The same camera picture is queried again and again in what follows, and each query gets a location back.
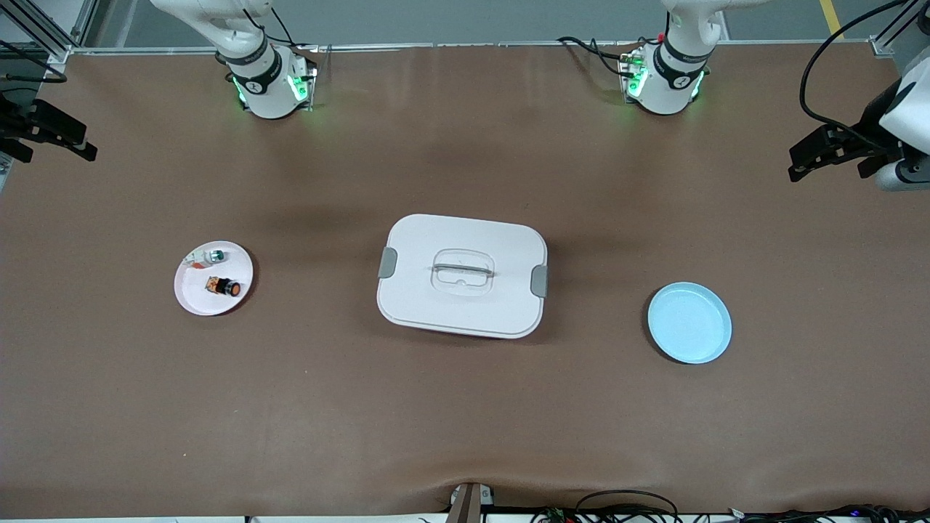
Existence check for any white lidded storage box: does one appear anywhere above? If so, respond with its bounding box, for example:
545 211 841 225
376 214 549 340

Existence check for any pink round plate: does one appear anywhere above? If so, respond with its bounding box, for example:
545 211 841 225
174 240 255 317

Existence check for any light blue round plate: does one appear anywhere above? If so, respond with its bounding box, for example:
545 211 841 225
647 282 733 365

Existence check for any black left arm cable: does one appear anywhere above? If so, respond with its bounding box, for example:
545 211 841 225
799 0 909 142

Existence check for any aluminium frame post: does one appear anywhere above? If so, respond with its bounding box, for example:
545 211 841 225
868 0 930 59
0 0 99 66

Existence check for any black base power cable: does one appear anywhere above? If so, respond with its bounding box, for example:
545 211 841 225
243 6 299 48
556 35 644 77

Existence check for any black cable bundle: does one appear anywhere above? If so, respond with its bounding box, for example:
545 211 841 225
530 503 930 523

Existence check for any aluminium table edge rail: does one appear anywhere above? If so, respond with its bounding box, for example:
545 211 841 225
69 40 876 56

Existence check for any black cable loop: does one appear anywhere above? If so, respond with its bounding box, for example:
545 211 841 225
574 490 680 523

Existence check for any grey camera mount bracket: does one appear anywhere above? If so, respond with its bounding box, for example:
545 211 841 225
445 482 496 523

